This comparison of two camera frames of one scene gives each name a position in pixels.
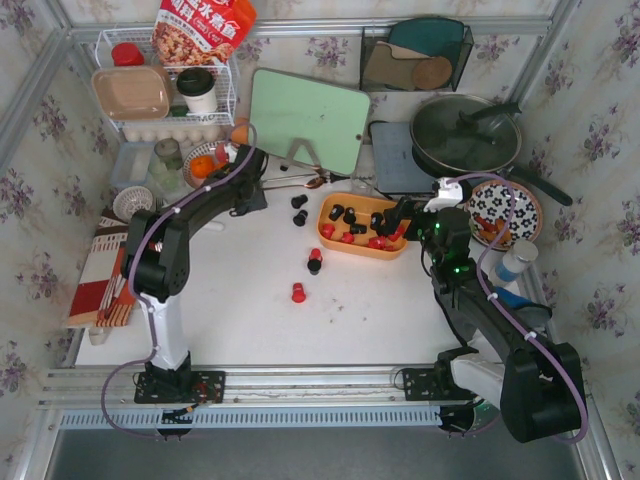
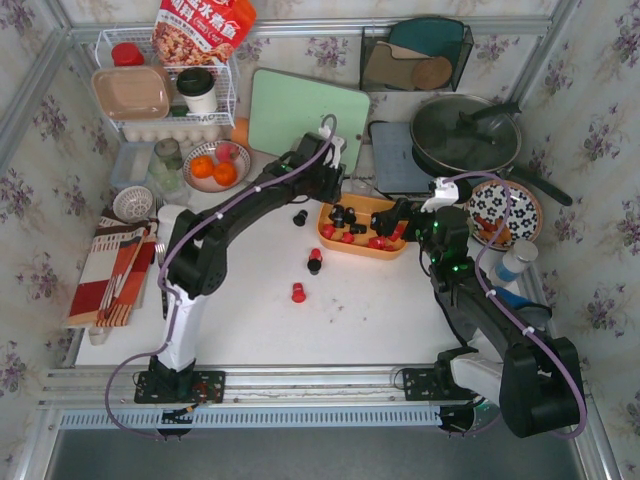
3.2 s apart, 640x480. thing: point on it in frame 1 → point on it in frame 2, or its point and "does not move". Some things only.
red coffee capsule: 328,230 does not move
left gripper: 250,198 → 329,182
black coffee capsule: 300,218 does not move
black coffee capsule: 297,201 → 338,216
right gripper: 398,219 does not move
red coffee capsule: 378,242 does not move
